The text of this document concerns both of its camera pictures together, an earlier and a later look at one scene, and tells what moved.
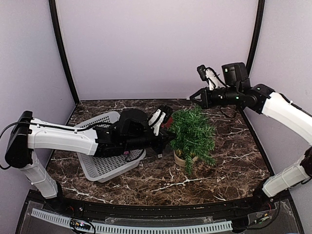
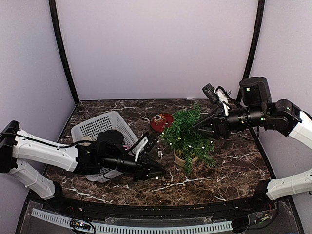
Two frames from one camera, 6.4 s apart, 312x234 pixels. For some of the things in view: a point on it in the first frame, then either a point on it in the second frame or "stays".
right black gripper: (206, 102) -> (222, 126)
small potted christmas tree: (194, 137) stays
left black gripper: (165, 139) -> (144, 167)
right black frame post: (258, 25) stays
